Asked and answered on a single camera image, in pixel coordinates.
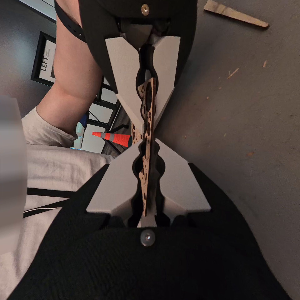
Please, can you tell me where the person's white shirt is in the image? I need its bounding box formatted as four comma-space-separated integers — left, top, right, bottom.
0, 105, 115, 300

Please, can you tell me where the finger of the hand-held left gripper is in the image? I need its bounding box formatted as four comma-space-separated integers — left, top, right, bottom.
105, 36, 147, 133
150, 35, 181, 125

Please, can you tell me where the black easel stand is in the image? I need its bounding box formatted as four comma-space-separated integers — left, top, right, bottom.
88, 75, 130, 155

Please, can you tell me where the black framed marker sign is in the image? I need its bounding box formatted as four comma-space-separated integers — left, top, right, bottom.
31, 31, 57, 87

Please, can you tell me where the person's left forearm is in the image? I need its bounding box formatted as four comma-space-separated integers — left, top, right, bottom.
36, 0, 105, 139

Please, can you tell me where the laser-cut wooden sheet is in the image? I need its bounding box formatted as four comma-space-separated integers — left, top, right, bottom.
131, 77, 157, 216

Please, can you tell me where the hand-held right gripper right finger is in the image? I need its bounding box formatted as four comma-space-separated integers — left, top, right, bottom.
153, 138, 211, 226

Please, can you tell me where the long curved wooden model part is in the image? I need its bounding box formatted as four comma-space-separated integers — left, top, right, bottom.
203, 0, 269, 29

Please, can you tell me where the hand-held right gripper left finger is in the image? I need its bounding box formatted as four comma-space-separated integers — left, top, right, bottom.
86, 138, 144, 227

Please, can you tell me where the black wristband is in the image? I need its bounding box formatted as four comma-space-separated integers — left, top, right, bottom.
54, 0, 86, 44

